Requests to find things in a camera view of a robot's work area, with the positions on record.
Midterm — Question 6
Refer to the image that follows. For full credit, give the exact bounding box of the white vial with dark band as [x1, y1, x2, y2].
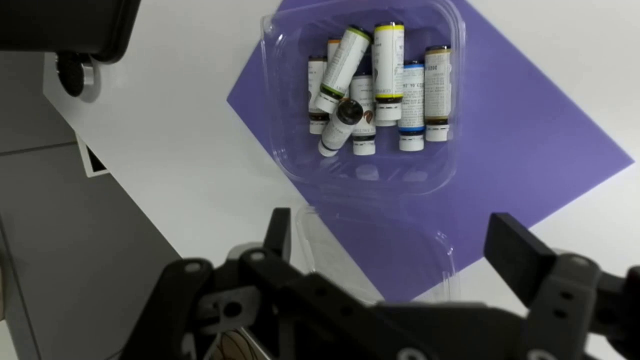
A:
[305, 55, 329, 137]
[350, 74, 380, 158]

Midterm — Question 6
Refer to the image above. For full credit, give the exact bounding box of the vial with black cap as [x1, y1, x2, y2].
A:
[315, 96, 365, 159]

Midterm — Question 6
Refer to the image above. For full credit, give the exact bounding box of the vial with yellow cap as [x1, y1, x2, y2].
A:
[371, 19, 408, 129]

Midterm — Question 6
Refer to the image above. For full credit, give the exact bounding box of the black white marker tag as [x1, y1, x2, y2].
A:
[73, 134, 111, 179]

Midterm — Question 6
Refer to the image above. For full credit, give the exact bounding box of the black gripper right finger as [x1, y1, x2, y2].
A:
[481, 209, 640, 360]

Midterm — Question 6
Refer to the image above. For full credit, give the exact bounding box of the vial with orange cap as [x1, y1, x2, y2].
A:
[324, 36, 343, 64]

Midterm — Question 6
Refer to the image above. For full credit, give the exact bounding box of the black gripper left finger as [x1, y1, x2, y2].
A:
[122, 206, 427, 360]

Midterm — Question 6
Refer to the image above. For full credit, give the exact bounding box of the purple paper mat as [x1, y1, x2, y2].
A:
[226, 0, 636, 306]

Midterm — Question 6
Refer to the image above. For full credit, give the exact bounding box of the vial with brown band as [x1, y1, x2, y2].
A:
[422, 43, 454, 143]

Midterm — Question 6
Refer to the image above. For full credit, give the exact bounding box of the clear plastic container lid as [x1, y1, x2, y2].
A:
[291, 192, 461, 308]

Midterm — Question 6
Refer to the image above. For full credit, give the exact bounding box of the vial with blue band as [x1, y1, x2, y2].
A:
[396, 59, 427, 154]

